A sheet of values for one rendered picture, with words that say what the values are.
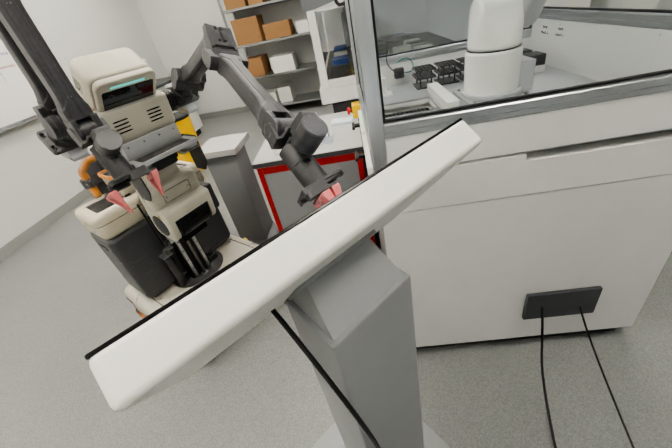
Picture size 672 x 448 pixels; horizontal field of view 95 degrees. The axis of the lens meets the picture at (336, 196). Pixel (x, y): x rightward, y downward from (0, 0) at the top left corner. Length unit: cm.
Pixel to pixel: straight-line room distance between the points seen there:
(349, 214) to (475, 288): 100
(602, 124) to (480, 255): 51
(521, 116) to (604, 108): 20
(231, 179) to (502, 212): 161
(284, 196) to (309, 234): 142
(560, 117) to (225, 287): 90
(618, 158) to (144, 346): 114
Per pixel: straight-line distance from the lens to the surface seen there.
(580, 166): 111
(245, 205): 222
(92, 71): 130
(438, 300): 131
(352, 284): 45
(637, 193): 128
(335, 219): 34
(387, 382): 62
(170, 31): 628
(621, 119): 111
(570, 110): 101
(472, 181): 98
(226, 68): 94
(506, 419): 152
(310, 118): 62
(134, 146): 134
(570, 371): 168
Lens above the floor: 138
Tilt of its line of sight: 32 degrees down
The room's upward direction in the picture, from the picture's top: 12 degrees counter-clockwise
